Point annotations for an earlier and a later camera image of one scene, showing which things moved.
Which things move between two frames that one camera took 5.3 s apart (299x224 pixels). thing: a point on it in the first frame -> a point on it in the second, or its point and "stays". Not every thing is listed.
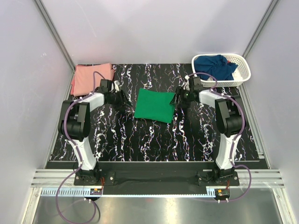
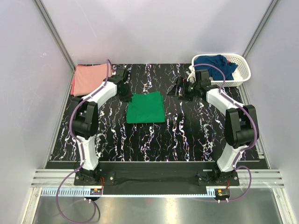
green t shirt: [154, 105] stays
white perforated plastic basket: [242, 72] stays
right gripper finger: [174, 100] -> [174, 92]
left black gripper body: [116, 99] -> [126, 95]
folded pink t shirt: [82, 80] stays
